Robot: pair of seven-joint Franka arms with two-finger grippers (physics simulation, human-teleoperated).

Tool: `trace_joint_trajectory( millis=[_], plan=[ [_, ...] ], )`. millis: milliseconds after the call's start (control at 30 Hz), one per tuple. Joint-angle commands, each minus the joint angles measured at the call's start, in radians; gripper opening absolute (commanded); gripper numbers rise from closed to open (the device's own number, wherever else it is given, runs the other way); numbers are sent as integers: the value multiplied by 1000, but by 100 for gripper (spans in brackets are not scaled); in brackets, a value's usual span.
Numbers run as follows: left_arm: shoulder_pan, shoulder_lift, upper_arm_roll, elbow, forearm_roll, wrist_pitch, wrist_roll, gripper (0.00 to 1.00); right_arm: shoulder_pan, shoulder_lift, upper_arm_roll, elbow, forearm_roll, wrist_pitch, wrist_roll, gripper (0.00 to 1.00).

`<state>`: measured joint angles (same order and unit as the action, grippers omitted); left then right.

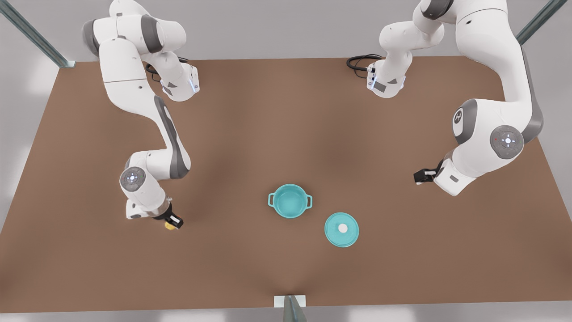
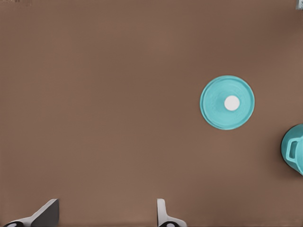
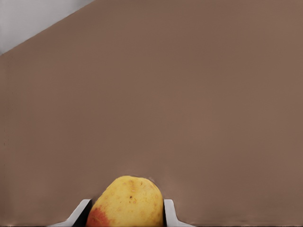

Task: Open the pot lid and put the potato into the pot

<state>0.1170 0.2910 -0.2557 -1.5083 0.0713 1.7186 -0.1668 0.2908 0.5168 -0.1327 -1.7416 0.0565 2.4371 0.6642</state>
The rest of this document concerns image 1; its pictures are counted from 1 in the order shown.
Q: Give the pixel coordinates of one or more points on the yellow potato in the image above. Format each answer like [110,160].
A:
[169,226]

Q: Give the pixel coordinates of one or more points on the teal pot lid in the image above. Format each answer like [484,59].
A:
[341,230]

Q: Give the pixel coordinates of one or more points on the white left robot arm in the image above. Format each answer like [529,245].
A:
[487,112]

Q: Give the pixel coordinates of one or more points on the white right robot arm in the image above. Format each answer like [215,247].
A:
[134,85]

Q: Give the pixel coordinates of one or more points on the teal pot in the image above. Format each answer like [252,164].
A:
[290,201]

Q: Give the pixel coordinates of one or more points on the silver frame post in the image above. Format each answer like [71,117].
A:
[33,33]
[291,308]
[538,20]

